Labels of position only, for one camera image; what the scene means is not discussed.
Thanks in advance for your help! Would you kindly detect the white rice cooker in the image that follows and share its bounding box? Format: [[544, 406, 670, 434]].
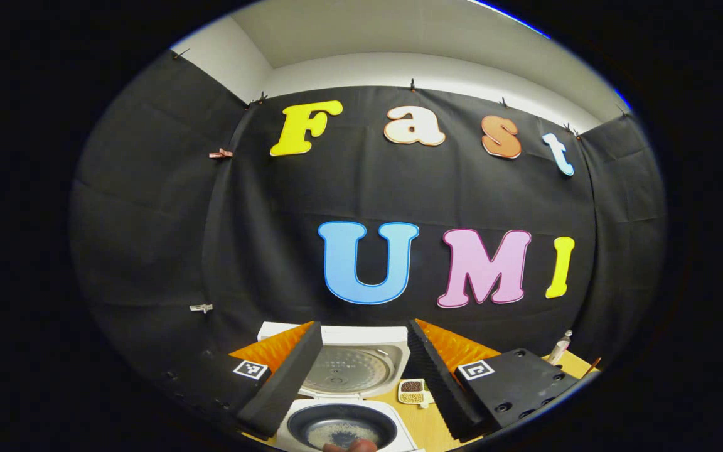
[[256, 321, 422, 452]]

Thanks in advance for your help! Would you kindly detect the black backdrop cloth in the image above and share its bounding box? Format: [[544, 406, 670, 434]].
[[70, 50, 668, 390]]

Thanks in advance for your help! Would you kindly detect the white divided dish of beans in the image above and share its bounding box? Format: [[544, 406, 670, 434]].
[[397, 379, 430, 409]]

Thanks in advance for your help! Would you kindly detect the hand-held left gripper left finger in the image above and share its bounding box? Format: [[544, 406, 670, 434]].
[[164, 321, 323, 440]]

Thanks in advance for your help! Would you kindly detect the small white bottle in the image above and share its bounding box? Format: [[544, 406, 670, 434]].
[[547, 330, 573, 366]]

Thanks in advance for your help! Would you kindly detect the pile of white rice grains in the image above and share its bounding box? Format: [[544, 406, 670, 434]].
[[308, 422, 378, 448]]

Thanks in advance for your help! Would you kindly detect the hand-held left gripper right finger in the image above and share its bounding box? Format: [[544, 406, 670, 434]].
[[407, 318, 583, 441]]

